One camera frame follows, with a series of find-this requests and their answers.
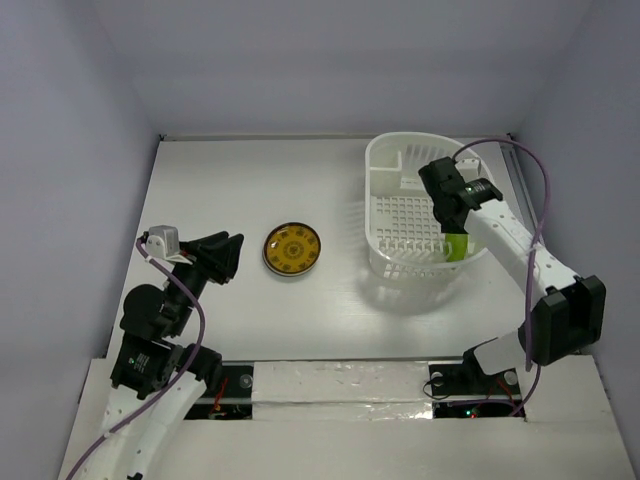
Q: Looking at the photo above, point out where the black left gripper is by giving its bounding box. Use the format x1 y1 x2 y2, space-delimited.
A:
167 229 244 333

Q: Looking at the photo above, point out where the lime green plate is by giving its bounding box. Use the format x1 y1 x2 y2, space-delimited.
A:
444 233 469 263

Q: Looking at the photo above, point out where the brown yellow patterned plate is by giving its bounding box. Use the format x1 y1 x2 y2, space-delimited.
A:
262 222 322 277

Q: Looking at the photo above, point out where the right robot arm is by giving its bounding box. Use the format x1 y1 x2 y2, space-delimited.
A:
419 157 606 392

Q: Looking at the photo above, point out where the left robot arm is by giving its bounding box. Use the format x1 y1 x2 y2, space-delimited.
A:
81 225 244 479

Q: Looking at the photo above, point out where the white plastic dish rack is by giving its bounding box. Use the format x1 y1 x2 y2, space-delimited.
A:
365 132 487 281

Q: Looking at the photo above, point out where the white foam block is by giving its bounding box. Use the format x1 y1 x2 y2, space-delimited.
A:
251 361 433 421

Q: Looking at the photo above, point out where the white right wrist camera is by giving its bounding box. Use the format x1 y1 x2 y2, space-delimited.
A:
455 158 482 182

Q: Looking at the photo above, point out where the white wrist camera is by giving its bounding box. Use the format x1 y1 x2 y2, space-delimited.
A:
455 158 482 182
140 225 190 264

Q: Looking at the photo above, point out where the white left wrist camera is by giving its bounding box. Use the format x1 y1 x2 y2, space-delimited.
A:
140 225 190 264

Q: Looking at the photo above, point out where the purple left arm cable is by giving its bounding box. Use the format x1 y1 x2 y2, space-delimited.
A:
64 239 207 480

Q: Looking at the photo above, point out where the aluminium rail right side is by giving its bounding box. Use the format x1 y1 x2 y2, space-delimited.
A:
500 143 538 233

